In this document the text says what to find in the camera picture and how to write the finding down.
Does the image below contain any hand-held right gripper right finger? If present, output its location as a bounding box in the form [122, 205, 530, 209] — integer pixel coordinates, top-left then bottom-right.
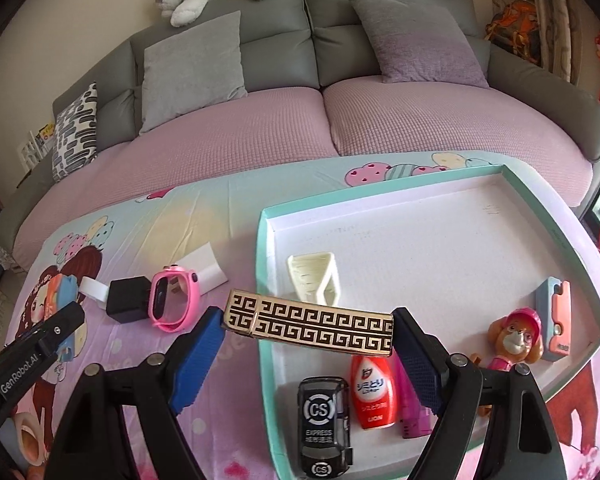
[391, 307, 570, 480]

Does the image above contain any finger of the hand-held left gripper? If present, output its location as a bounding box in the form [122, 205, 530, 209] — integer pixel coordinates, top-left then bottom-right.
[37, 304, 87, 357]

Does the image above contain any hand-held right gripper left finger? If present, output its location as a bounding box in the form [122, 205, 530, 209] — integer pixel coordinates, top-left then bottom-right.
[44, 306, 227, 480]

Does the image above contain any blue and orange case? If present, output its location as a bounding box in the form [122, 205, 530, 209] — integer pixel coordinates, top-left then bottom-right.
[534, 276, 572, 362]
[44, 274, 88, 363]

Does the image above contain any purple lighter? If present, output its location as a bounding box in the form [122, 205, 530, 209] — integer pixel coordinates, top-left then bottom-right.
[392, 355, 438, 440]

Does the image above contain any red and white bottle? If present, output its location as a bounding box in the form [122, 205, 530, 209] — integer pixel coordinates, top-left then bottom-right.
[349, 354, 398, 430]

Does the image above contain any gold patterned lighter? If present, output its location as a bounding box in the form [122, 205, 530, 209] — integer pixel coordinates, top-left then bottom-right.
[221, 289, 397, 358]

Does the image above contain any white hair clip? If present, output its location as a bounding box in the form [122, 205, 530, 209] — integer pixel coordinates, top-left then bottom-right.
[286, 252, 342, 306]

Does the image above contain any teal-edged white box tray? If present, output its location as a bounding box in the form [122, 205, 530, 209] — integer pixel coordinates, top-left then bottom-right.
[256, 164, 600, 480]

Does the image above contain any white tape roll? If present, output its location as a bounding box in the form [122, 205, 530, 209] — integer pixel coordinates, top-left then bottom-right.
[76, 278, 112, 308]

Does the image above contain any black box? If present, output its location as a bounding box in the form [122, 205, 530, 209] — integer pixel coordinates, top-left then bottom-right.
[105, 276, 153, 324]

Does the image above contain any pink smartwatch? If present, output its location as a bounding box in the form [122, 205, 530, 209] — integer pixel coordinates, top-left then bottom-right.
[148, 265, 200, 335]

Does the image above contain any white charger block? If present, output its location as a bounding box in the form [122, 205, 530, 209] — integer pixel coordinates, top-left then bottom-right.
[177, 241, 229, 295]

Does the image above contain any pink dog figure toy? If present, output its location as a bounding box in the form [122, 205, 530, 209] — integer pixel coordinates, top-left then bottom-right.
[470, 308, 546, 413]

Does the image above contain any black CS toy car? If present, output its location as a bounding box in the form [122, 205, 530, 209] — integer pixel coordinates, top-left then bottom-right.
[297, 375, 355, 480]

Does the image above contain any cartoon printed blanket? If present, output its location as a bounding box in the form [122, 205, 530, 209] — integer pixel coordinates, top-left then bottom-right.
[0, 152, 600, 480]

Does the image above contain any black and white patterned pillow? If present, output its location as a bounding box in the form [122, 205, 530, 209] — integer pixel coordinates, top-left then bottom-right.
[51, 83, 100, 183]

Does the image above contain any pink sofa seat cover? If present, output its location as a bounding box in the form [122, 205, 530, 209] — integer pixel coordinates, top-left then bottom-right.
[12, 75, 595, 271]

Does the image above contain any grey sofa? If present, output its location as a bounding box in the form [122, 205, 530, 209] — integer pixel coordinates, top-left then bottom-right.
[0, 0, 600, 261]

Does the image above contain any purple grey pillow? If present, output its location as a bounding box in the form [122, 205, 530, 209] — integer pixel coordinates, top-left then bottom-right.
[347, 0, 491, 88]

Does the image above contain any orange decoration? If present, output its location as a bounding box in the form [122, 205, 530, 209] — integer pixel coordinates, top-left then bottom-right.
[484, 0, 546, 66]

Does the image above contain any patterned curtain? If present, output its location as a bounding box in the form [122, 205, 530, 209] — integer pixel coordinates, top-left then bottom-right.
[485, 0, 588, 86]

